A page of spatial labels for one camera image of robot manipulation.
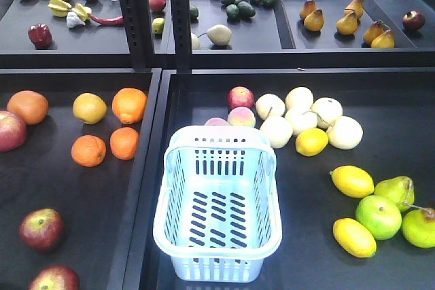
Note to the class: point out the light blue plastic basket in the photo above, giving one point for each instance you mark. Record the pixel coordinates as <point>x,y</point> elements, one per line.
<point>217,215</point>

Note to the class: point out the pink peach behind basket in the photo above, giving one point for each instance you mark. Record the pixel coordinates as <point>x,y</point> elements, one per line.
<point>216,121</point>

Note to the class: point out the red apple by pears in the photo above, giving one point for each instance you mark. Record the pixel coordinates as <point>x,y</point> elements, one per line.
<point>240,96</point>

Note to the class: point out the white pear far left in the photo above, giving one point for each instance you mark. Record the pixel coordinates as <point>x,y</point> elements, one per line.
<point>269,105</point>

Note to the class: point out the white pear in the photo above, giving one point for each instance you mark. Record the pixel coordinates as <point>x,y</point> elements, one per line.
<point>277,130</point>
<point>269,105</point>
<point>299,97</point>
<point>327,110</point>
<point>345,133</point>
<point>301,120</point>

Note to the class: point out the white pear front left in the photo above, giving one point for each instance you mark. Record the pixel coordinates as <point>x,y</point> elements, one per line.
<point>277,130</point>

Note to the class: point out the white pear centre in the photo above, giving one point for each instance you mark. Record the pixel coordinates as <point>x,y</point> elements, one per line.
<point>301,120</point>

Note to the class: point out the orange with nub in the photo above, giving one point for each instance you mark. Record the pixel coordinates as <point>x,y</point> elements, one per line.
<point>128,105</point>

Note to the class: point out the small orange right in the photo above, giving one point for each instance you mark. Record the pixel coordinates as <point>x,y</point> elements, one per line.
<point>124,143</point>

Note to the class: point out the small orange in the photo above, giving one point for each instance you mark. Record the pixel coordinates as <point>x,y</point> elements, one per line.
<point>88,150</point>
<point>124,143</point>

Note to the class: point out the yellow lemon by pears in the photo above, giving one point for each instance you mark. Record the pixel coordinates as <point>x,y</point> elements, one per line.
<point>311,142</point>

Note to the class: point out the white pear top right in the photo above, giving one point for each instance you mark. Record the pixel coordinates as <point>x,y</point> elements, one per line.
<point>327,110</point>

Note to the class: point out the yellow orange citrus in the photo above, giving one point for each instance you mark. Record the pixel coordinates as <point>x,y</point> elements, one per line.
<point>89,108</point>

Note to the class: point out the small orange left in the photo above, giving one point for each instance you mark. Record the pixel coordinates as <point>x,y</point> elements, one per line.
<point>88,150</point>

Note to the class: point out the black wooden produce stand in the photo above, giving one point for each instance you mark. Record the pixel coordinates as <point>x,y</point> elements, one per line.
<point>124,183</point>

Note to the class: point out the yellow lemon upper right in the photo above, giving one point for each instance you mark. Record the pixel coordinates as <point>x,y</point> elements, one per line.
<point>352,181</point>

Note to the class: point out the red chili pepper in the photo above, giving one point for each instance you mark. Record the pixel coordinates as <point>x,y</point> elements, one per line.
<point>117,21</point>

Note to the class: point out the yellow lemon lower right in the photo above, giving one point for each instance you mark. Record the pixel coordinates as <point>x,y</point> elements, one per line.
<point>354,238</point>

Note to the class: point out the white garlic bulb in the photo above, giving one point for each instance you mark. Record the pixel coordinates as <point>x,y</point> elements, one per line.
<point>73,20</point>

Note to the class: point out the large orange grapefruit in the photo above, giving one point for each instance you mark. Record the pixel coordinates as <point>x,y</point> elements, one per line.
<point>31,106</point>

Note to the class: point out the green apple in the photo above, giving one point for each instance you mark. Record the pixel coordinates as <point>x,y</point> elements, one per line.
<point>379,215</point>

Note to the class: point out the green pear upper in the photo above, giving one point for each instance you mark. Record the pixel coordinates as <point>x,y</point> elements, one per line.
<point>400,190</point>

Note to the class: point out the green pear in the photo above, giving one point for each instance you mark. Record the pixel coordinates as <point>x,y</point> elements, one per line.
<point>400,190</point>
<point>418,227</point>

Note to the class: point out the red bell pepper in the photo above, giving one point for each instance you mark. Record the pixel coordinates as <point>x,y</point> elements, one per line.
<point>40,36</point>

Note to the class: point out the red apple near left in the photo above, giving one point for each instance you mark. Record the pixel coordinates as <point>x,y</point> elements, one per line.
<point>42,230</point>

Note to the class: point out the large red apple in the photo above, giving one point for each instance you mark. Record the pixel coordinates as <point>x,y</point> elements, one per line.
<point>13,131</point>

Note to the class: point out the red apple bottom left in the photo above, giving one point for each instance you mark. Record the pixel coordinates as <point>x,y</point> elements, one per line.
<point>56,277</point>

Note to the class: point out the green pear lower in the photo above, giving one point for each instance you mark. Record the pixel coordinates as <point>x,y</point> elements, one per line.
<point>418,227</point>

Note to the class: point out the black right upright post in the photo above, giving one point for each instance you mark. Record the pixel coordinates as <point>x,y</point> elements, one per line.
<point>180,11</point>

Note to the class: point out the black upright post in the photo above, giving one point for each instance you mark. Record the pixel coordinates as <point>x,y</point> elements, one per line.
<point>132,15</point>
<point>180,11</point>

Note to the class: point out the black left upright post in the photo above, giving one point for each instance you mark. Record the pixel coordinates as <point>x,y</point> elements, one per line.
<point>132,15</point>

